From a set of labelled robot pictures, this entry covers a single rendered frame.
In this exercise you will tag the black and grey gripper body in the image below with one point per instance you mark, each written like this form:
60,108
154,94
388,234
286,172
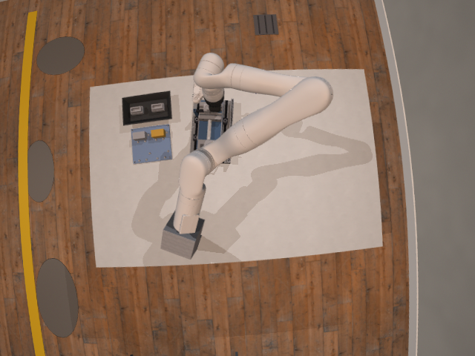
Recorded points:
214,102

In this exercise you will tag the yellow rectangular block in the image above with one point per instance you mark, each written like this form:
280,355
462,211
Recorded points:
158,133

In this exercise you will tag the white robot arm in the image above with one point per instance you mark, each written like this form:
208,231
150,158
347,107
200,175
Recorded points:
309,96

